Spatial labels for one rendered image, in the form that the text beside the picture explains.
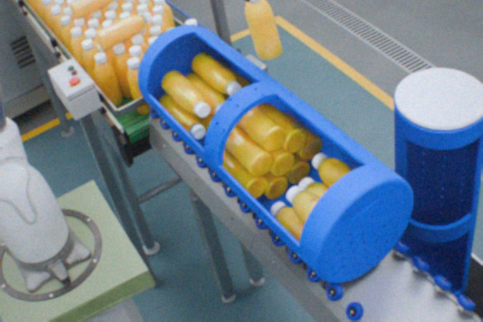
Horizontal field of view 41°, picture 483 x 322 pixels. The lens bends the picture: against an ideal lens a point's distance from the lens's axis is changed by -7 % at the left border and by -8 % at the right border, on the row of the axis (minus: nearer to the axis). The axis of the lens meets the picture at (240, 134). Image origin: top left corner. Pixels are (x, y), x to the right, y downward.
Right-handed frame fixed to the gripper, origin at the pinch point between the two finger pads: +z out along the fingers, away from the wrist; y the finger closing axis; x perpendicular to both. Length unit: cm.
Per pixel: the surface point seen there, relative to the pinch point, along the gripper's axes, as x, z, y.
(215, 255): 28, 111, -30
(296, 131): -19.7, 31.2, -8.3
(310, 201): -40, 32, -19
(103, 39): 60, 27, -28
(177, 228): 80, 142, -31
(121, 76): 58, 42, -28
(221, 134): -12.6, 25.4, -24.1
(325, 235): -54, 27, -24
